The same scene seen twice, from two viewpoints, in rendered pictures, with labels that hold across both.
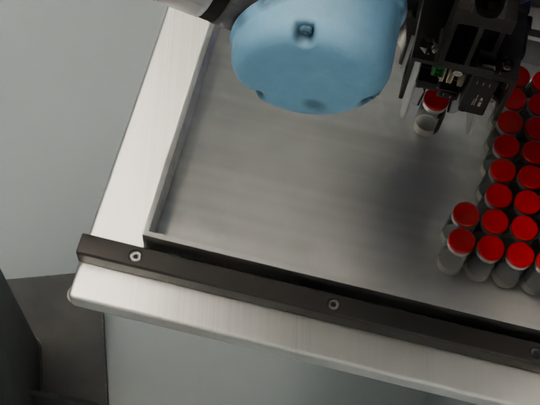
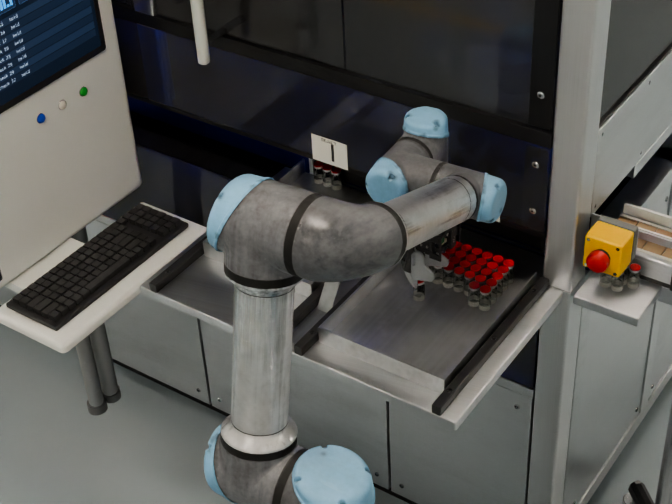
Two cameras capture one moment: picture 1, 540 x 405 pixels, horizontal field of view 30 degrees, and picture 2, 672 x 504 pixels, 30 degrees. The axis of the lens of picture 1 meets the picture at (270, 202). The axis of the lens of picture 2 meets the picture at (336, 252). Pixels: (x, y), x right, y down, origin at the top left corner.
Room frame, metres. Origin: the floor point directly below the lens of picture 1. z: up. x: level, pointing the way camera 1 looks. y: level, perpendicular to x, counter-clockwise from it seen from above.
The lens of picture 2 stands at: (-0.31, 1.51, 2.38)
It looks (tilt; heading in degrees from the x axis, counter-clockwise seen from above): 38 degrees down; 299
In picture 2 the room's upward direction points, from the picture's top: 3 degrees counter-clockwise
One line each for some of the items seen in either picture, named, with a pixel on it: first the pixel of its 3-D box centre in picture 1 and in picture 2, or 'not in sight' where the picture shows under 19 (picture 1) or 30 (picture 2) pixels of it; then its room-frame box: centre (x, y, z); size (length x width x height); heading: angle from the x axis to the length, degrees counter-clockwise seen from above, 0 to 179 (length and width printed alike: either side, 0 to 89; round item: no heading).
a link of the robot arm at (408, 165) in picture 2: not in sight; (407, 176); (0.41, -0.02, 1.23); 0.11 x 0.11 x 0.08; 87
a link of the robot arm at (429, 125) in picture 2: not in sight; (425, 143); (0.42, -0.12, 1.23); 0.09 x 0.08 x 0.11; 87
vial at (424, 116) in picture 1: (431, 113); (418, 289); (0.44, -0.12, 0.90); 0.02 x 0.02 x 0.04
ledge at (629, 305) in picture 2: not in sight; (620, 290); (0.11, -0.31, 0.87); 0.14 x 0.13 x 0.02; 83
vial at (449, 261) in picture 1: (456, 251); (485, 298); (0.32, -0.15, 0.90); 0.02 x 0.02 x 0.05
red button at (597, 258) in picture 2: not in sight; (599, 260); (0.14, -0.23, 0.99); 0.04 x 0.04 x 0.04; 83
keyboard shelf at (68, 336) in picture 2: not in sight; (91, 266); (1.15, -0.03, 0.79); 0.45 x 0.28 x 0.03; 83
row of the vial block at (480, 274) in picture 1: (497, 170); (453, 277); (0.39, -0.18, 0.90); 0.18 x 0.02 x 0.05; 173
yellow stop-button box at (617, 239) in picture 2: not in sight; (609, 246); (0.13, -0.27, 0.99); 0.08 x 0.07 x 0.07; 83
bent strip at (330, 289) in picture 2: not in sight; (313, 308); (0.59, 0.01, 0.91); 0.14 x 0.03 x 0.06; 83
